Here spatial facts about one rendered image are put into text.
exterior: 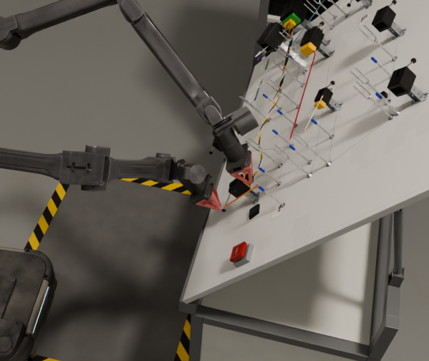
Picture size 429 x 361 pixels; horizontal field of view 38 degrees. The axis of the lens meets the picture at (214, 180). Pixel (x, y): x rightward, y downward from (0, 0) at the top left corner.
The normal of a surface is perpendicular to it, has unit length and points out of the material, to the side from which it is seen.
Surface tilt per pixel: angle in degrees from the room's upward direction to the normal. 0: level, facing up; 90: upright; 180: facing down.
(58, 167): 45
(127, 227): 0
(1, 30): 38
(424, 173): 53
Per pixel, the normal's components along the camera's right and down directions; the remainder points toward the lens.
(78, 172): 0.80, 0.13
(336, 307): 0.05, -0.65
